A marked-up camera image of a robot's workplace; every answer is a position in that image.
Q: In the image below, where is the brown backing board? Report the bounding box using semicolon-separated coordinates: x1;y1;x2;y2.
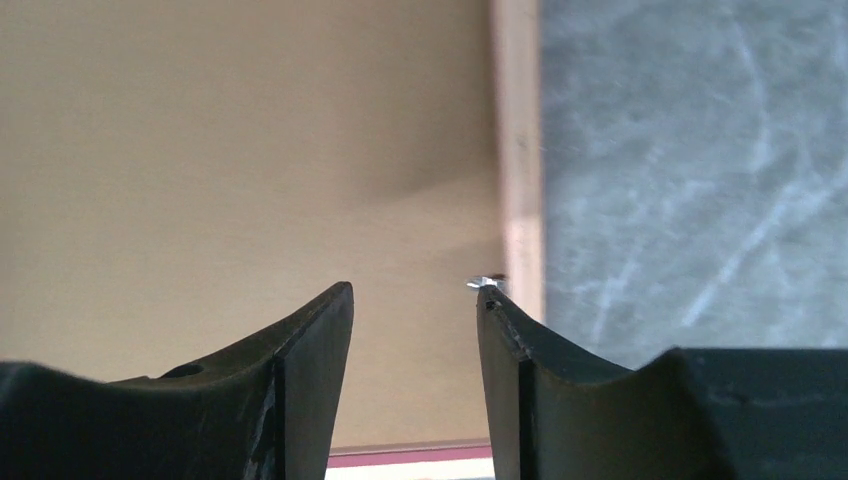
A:
1;1;503;449

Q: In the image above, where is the pink picture frame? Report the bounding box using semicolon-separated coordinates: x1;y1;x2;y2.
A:
326;1;545;479

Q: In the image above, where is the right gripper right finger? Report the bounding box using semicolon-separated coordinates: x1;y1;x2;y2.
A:
477;286;847;480

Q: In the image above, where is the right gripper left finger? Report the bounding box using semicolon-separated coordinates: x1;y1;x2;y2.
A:
1;282;354;479

